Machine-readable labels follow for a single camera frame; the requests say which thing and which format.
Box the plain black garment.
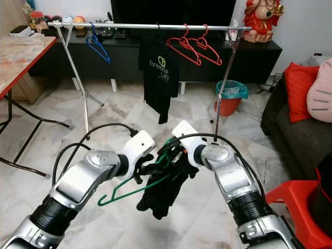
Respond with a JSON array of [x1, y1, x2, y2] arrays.
[[136, 150, 200, 220]]

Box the red sofa pillow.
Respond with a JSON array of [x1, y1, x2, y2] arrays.
[[283, 62, 321, 123]]

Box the small white black box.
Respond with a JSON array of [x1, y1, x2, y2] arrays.
[[10, 25, 32, 37]]

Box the red lid glass jar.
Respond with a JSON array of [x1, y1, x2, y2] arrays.
[[31, 11, 46, 32]]

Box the orange round doll head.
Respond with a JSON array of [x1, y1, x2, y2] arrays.
[[73, 16, 86, 29]]

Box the white tissue pack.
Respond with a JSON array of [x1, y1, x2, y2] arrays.
[[226, 20, 239, 42]]

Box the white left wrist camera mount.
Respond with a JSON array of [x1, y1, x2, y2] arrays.
[[118, 130, 156, 179]]

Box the red gold buddha statue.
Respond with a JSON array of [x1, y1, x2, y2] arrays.
[[242, 0, 285, 44]]

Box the red plastic hanger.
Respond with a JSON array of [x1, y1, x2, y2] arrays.
[[166, 24, 203, 66], [189, 24, 223, 66]]

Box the pink cat face pillow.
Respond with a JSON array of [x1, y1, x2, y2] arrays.
[[306, 68, 332, 123]]

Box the black flat television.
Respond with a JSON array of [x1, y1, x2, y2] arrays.
[[110, 0, 237, 25]]

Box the red plastic stool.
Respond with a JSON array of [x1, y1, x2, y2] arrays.
[[265, 179, 332, 249]]

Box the blue plastic hanger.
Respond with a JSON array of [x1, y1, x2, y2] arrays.
[[85, 23, 112, 65]]

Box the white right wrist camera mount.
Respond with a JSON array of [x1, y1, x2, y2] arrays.
[[171, 120, 208, 167]]

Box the green plastic hanger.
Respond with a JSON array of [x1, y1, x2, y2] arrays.
[[98, 137, 187, 206]]

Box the marble folding table red edge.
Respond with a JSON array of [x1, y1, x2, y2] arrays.
[[0, 35, 74, 178]]

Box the dark brown sofa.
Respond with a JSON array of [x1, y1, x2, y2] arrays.
[[260, 78, 332, 182]]

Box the black tv console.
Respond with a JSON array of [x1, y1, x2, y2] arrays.
[[29, 30, 283, 94]]

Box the gold trophy figurine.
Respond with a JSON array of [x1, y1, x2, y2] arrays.
[[22, 0, 34, 21]]

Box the red bucket teal bag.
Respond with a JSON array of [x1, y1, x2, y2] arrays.
[[214, 79, 250, 117]]

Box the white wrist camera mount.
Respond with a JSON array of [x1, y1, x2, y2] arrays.
[[171, 120, 208, 167], [118, 130, 156, 179]]

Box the black t-shirt green print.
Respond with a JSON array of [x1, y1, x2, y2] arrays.
[[137, 36, 181, 124]]

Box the silver metal clothes rack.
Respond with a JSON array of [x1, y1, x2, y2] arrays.
[[47, 20, 253, 141]]

